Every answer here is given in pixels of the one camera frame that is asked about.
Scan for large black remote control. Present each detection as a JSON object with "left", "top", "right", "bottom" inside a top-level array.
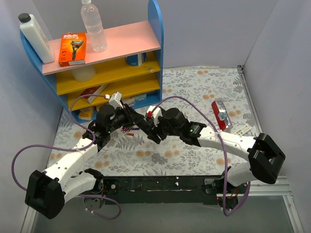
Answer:
[{"left": 137, "top": 119, "right": 154, "bottom": 135}]

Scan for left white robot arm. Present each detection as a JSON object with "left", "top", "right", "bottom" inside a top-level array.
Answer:
[{"left": 25, "top": 104, "right": 148, "bottom": 219}]

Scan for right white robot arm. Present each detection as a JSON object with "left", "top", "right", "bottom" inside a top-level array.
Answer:
[{"left": 146, "top": 106, "right": 286, "bottom": 193}]

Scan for pile of small batteries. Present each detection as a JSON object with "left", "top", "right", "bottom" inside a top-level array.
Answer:
[{"left": 121, "top": 127, "right": 140, "bottom": 133}]

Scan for small white remote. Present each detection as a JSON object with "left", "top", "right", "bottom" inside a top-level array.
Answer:
[{"left": 234, "top": 124, "right": 252, "bottom": 136}]

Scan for yellow box bottom shelf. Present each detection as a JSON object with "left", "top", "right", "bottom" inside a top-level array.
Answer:
[{"left": 78, "top": 106, "right": 96, "bottom": 121}]

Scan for red white carton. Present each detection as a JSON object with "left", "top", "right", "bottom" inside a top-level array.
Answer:
[{"left": 80, "top": 84, "right": 108, "bottom": 104}]

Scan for blue pink yellow shelf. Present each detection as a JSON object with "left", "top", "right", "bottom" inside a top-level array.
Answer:
[{"left": 20, "top": 0, "right": 164, "bottom": 119}]

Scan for blue white can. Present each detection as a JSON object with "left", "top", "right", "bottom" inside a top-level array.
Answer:
[{"left": 125, "top": 52, "right": 146, "bottom": 67}]

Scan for white jar on shelf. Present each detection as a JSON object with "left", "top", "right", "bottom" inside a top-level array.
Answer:
[{"left": 71, "top": 66, "right": 96, "bottom": 82}]

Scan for red toothpaste box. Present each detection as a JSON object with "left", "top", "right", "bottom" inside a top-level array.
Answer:
[{"left": 211, "top": 100, "right": 233, "bottom": 133}]

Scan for orange razor box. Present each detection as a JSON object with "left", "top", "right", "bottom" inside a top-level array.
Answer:
[{"left": 58, "top": 33, "right": 86, "bottom": 67}]

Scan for clear plastic water bottle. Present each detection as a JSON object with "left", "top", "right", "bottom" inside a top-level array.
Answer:
[{"left": 81, "top": 0, "right": 107, "bottom": 52}]

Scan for white bottle black cap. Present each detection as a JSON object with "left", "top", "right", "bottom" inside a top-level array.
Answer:
[{"left": 18, "top": 13, "right": 55, "bottom": 64}]

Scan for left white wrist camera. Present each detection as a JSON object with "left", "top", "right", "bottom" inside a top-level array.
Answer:
[{"left": 104, "top": 92, "right": 123, "bottom": 109}]

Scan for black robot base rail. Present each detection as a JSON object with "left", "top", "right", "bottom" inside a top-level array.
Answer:
[{"left": 80, "top": 169, "right": 243, "bottom": 207}]

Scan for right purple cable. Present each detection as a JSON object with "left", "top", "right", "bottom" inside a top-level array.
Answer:
[{"left": 152, "top": 96, "right": 251, "bottom": 216}]

